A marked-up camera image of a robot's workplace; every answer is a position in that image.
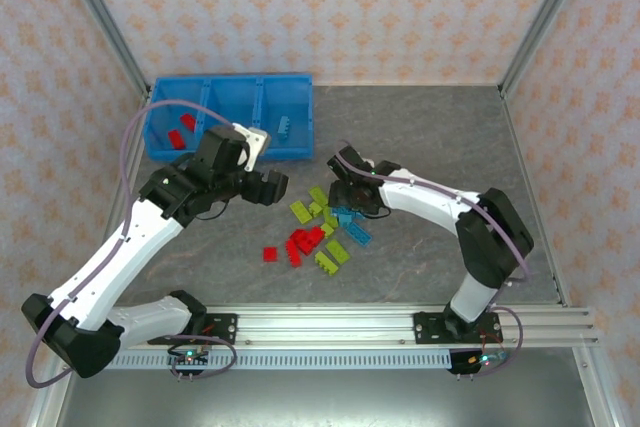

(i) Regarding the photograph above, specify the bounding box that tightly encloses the long green lego brick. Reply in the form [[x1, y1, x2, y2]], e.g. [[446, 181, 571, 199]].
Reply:
[[289, 200, 314, 225]]

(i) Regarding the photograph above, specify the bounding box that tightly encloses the blue three-compartment plastic bin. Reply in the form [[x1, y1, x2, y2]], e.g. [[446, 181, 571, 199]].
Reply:
[[143, 72, 316, 164]]

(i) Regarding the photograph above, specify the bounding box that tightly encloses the grey metal base panel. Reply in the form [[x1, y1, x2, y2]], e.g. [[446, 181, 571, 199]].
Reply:
[[49, 366, 609, 427]]

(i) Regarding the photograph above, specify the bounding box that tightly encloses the thin black left gripper cable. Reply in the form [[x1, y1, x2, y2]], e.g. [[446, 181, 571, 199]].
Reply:
[[192, 196, 236, 222]]

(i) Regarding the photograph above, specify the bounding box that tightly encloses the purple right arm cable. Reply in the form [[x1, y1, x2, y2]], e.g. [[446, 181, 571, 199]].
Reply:
[[335, 139, 532, 293]]

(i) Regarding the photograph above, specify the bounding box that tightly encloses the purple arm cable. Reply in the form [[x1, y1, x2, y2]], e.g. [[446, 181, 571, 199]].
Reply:
[[335, 139, 532, 293], [22, 99, 239, 389]]

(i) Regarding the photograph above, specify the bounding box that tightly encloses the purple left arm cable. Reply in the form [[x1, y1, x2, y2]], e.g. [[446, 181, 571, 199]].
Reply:
[[22, 99, 239, 389]]

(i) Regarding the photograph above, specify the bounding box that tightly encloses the aluminium side frame rail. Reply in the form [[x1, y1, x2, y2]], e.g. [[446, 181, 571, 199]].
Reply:
[[499, 89, 624, 427], [24, 89, 154, 427]]

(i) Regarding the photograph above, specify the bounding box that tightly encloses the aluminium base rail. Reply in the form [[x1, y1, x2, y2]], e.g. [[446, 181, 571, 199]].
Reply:
[[109, 302, 599, 349]]

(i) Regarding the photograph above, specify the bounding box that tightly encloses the thin purple left base cable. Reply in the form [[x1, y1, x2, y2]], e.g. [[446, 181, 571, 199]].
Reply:
[[169, 337, 238, 382]]

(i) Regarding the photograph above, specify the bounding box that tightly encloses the thin purple base cable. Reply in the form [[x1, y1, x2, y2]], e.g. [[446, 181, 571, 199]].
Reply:
[[169, 337, 238, 382], [457, 305, 525, 378]]

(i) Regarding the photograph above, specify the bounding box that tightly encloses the white slotted cable duct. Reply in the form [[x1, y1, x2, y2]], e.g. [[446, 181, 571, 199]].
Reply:
[[112, 350, 454, 371]]

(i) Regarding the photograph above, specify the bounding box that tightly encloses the aluminium frame post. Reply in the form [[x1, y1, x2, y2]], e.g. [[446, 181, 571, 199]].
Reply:
[[52, 0, 153, 101], [497, 0, 600, 101]]

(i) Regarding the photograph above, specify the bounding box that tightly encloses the thin purple right base cable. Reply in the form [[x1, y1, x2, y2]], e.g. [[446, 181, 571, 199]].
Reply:
[[457, 305, 525, 378]]

